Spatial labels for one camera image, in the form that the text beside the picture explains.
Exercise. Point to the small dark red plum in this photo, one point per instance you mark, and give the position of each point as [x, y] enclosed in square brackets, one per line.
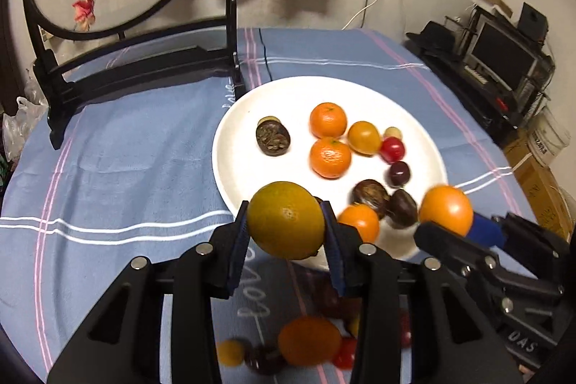
[405, 330]

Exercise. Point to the white plate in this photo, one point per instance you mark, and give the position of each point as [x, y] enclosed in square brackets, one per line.
[252, 177]

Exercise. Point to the dark brown dried fruit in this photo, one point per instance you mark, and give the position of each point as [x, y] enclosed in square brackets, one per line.
[402, 208]
[370, 197]

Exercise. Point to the black speaker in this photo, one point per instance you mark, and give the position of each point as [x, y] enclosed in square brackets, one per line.
[533, 22]

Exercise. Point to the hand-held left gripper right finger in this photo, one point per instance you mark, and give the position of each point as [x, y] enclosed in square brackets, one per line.
[335, 258]

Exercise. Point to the red cherry tomato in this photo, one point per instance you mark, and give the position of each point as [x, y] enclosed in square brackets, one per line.
[345, 354]
[392, 150]

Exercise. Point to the cardboard box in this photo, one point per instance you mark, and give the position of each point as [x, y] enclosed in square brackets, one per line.
[540, 190]

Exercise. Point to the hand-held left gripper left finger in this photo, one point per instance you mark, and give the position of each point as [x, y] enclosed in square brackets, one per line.
[236, 258]

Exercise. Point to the computer monitor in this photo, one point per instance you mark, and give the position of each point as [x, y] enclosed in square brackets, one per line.
[501, 55]

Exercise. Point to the blue striped tablecloth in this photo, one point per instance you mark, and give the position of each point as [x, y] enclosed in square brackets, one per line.
[135, 195]

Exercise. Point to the yellowish citrus fruit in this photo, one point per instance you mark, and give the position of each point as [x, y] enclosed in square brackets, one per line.
[285, 220]

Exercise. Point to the white plastic bucket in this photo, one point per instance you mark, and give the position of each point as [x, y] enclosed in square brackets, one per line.
[549, 136]

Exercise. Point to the dark purple grape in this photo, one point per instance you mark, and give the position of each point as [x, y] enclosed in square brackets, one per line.
[399, 173]

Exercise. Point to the black hat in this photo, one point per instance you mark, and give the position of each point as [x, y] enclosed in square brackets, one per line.
[432, 35]

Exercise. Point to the oval orange-yellow tomato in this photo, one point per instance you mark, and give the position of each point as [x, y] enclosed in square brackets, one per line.
[363, 136]

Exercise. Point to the smooth orange citrus fruit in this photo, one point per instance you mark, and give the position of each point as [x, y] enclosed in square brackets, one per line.
[360, 222]
[445, 211]

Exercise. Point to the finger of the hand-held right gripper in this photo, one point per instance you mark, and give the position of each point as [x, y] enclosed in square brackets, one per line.
[488, 229]
[445, 242]

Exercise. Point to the mandarin orange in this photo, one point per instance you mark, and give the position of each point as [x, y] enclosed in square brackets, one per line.
[328, 121]
[330, 157]

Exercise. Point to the large orange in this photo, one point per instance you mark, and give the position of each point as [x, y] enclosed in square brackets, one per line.
[309, 341]

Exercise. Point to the clear plastic bag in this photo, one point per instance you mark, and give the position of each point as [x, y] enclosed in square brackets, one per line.
[24, 127]

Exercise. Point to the round brown cut fruit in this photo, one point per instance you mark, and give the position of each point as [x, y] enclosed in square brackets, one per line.
[272, 136]

